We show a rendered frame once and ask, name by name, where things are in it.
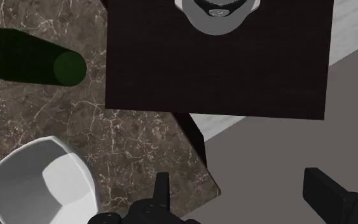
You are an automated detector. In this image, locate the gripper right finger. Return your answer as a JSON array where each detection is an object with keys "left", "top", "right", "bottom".
[{"left": 301, "top": 167, "right": 358, "bottom": 224}]

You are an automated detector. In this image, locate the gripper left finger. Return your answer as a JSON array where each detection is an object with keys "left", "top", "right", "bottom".
[{"left": 86, "top": 172, "right": 202, "bottom": 224}]

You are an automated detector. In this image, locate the white cup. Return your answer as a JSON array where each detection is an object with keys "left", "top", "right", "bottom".
[{"left": 0, "top": 135, "right": 102, "bottom": 224}]

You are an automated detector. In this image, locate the dark green bottle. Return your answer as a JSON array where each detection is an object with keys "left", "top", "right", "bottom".
[{"left": 0, "top": 27, "right": 88, "bottom": 87}]

